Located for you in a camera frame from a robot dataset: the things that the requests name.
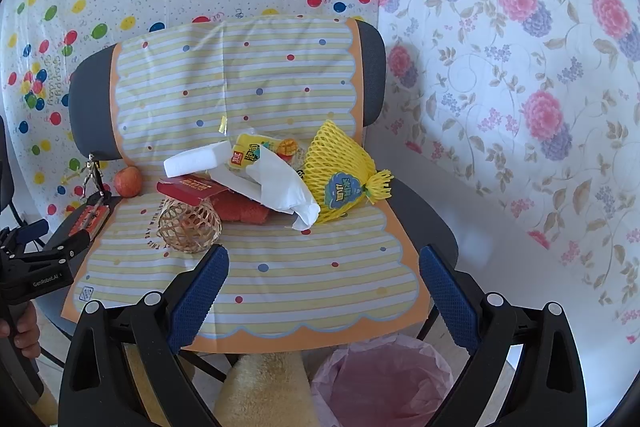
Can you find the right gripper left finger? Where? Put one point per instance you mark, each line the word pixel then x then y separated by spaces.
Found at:
pixel 98 386

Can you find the red cardboard box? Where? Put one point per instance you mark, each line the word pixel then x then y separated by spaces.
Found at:
pixel 191 190

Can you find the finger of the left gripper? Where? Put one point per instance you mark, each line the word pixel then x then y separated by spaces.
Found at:
pixel 24 234
pixel 69 248

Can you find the pink lined trash bin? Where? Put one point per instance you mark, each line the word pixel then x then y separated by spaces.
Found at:
pixel 395 380

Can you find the yellow striped plastic cover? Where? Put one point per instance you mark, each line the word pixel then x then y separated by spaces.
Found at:
pixel 269 81

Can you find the red striped pouch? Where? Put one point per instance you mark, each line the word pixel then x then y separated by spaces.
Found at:
pixel 91 220

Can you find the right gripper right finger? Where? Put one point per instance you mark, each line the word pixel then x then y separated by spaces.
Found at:
pixel 547 388

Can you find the person's left hand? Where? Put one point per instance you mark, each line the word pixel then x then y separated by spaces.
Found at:
pixel 27 334

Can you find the floral pattern backdrop sheet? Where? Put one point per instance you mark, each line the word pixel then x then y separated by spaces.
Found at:
pixel 535 105

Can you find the woven bamboo basket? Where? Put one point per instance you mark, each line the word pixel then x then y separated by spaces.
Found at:
pixel 187 228

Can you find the white tissue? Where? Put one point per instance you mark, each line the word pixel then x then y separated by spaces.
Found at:
pixel 274 184

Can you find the yellow foam fruit net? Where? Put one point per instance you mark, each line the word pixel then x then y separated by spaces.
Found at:
pixel 340 174

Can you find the grey office chair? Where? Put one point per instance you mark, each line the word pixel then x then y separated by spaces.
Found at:
pixel 420 220

